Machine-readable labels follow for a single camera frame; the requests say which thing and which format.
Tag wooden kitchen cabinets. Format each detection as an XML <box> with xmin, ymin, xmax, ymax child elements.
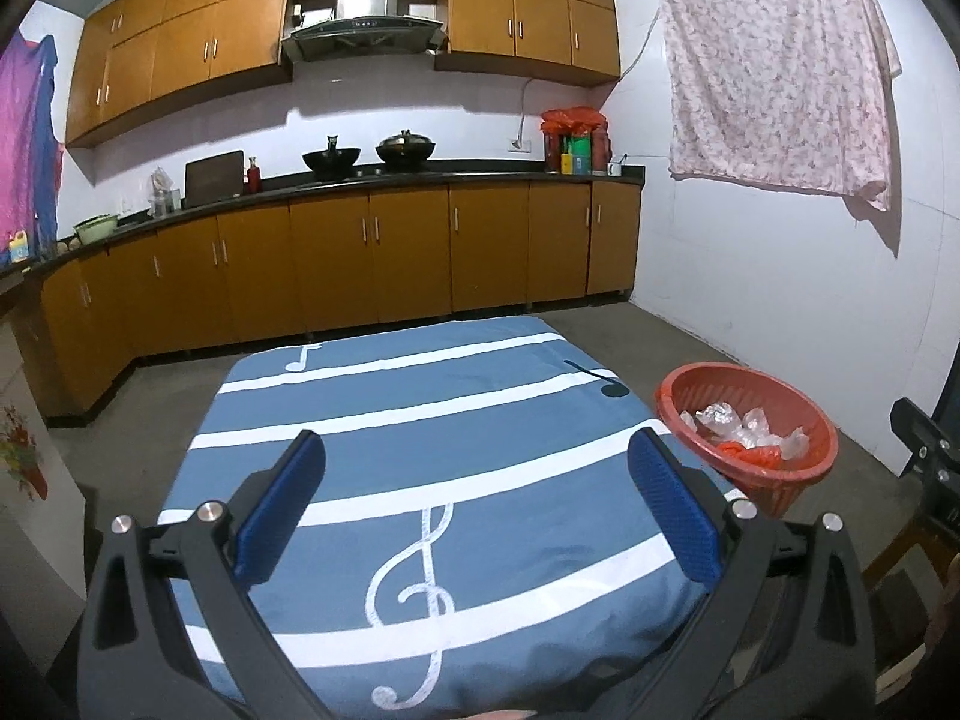
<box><xmin>11</xmin><ymin>174</ymin><xmax>643</xmax><ymax>424</ymax></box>
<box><xmin>65</xmin><ymin>0</ymin><xmax>620</xmax><ymax>148</ymax></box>

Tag magenta blue hanging cloth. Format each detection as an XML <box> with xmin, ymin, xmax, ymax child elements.
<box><xmin>0</xmin><ymin>31</ymin><xmax>64</xmax><ymax>268</ymax></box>

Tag blue music-note table cloth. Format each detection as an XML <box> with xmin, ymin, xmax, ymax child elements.
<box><xmin>161</xmin><ymin>317</ymin><xmax>703</xmax><ymax>718</ymax></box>

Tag dark cutting board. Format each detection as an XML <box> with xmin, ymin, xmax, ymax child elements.
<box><xmin>184</xmin><ymin>149</ymin><xmax>245</xmax><ymax>208</ymax></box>

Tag black wok with lid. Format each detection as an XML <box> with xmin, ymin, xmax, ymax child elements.
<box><xmin>376</xmin><ymin>130</ymin><xmax>436</xmax><ymax>172</ymax></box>

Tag yellow detergent bottle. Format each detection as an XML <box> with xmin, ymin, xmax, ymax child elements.
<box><xmin>8</xmin><ymin>229</ymin><xmax>31</xmax><ymax>263</ymax></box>

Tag upper wooden kitchen cabinets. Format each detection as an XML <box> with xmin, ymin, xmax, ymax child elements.
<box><xmin>65</xmin><ymin>0</ymin><xmax>620</xmax><ymax>148</ymax></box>

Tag red plastic basket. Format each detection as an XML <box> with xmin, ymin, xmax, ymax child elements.
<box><xmin>654</xmin><ymin>362</ymin><xmax>838</xmax><ymax>517</ymax></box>

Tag pink floral hanging cloth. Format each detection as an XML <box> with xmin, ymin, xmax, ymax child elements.
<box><xmin>659</xmin><ymin>0</ymin><xmax>900</xmax><ymax>213</ymax></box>

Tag black wok with utensil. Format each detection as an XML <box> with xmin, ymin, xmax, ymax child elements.
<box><xmin>302</xmin><ymin>135</ymin><xmax>361</xmax><ymax>181</ymax></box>

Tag range hood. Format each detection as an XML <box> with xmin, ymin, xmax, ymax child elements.
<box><xmin>281</xmin><ymin>0</ymin><xmax>449</xmax><ymax>64</ymax></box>

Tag orange bag with groceries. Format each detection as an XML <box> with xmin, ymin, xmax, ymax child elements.
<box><xmin>540</xmin><ymin>106</ymin><xmax>610</xmax><ymax>176</ymax></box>

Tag red bottle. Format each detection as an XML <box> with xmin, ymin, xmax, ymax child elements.
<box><xmin>245</xmin><ymin>156</ymin><xmax>262</xmax><ymax>193</ymax></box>

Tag lower wooden kitchen cabinets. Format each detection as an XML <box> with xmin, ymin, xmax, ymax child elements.
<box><xmin>11</xmin><ymin>174</ymin><xmax>643</xmax><ymax>424</ymax></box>

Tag glass jar with bag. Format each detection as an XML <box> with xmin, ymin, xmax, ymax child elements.
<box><xmin>149</xmin><ymin>167</ymin><xmax>182</xmax><ymax>218</ymax></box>

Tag green bowl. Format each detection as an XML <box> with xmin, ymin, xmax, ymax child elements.
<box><xmin>75</xmin><ymin>215</ymin><xmax>119</xmax><ymax>245</ymax></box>

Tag wall power cable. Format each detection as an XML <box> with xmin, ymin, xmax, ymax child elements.
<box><xmin>508</xmin><ymin>7</ymin><xmax>662</xmax><ymax>155</ymax></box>

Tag white flower-decal cabinet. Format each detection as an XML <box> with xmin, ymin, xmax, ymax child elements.
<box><xmin>2</xmin><ymin>323</ymin><xmax>86</xmax><ymax>673</ymax></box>

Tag orange plastic bag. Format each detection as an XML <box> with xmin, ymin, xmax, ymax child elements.
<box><xmin>718</xmin><ymin>440</ymin><xmax>784</xmax><ymax>475</ymax></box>

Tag clear bubble wrap sheet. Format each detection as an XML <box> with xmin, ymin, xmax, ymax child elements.
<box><xmin>680</xmin><ymin>401</ymin><xmax>811</xmax><ymax>461</ymax></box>

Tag wooden chair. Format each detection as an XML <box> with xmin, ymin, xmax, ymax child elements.
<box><xmin>862</xmin><ymin>512</ymin><xmax>958</xmax><ymax>718</ymax></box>

